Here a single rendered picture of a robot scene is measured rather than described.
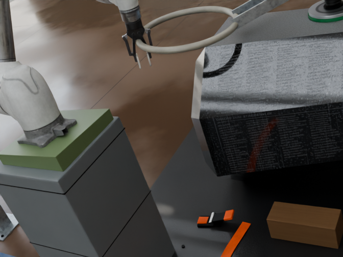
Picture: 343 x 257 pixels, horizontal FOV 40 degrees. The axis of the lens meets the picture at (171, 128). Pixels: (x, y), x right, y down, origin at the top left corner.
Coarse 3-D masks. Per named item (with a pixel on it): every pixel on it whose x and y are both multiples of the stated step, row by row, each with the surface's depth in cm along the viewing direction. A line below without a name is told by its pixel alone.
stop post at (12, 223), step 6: (0, 204) 280; (0, 210) 280; (0, 216) 280; (6, 216) 284; (12, 216) 292; (0, 222) 280; (6, 222) 284; (12, 222) 286; (0, 228) 281; (6, 228) 283; (12, 228) 281; (0, 234) 280; (6, 234) 278; (0, 240) 276
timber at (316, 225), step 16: (272, 208) 214; (288, 208) 210; (304, 208) 208; (320, 208) 205; (272, 224) 209; (288, 224) 204; (304, 224) 200; (320, 224) 197; (336, 224) 195; (288, 240) 210; (304, 240) 205; (320, 240) 201; (336, 240) 196
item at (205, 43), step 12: (180, 12) 234; (192, 12) 234; (204, 12) 233; (216, 12) 228; (228, 12) 220; (156, 24) 231; (216, 36) 197; (144, 48) 205; (156, 48) 200; (168, 48) 197; (180, 48) 196; (192, 48) 195
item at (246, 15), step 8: (256, 0) 210; (264, 0) 209; (272, 0) 198; (280, 0) 198; (288, 0) 197; (240, 8) 213; (248, 8) 212; (256, 8) 201; (264, 8) 200; (272, 8) 200; (240, 16) 204; (248, 16) 203; (256, 16) 203; (240, 24) 206
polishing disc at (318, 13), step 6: (324, 0) 211; (342, 0) 204; (312, 6) 209; (318, 6) 207; (342, 6) 199; (312, 12) 203; (318, 12) 201; (324, 12) 199; (330, 12) 197; (336, 12) 196; (342, 12) 194; (318, 18) 198; (324, 18) 196
